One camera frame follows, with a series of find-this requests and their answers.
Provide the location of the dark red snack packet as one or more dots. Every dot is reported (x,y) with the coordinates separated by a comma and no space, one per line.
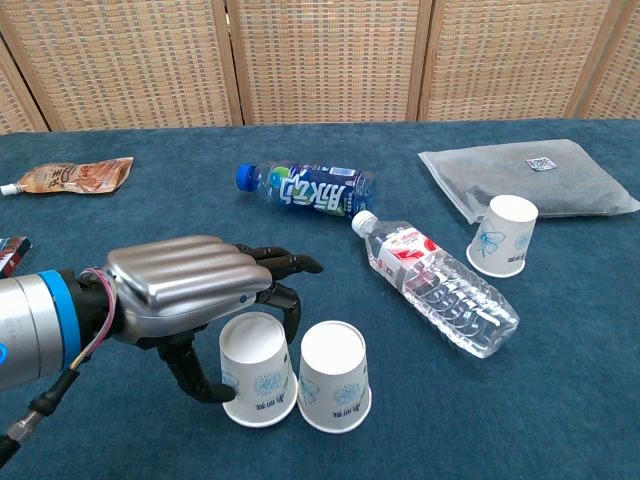
(11,252)

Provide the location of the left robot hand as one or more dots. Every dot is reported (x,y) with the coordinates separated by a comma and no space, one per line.
(190,280)

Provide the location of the grey zip bag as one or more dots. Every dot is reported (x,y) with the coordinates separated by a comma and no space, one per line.
(560,185)

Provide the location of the blue drink bottle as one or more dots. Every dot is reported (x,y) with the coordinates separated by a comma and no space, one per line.
(315,190)

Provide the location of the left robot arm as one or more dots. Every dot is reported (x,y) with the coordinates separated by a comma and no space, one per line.
(35,325)

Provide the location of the white paper cup blue flower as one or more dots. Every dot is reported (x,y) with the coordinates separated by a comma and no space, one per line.
(334,370)
(502,235)
(257,360)

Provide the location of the clear water bottle red label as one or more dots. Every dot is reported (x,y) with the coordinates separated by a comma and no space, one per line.
(440,285)

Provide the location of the bamboo folding screen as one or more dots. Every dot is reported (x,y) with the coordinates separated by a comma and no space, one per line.
(320,60)

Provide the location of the brown spout pouch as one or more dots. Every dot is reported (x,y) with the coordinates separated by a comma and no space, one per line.
(75,177)

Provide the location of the teal felt table cover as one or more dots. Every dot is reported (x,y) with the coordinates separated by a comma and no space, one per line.
(500,400)

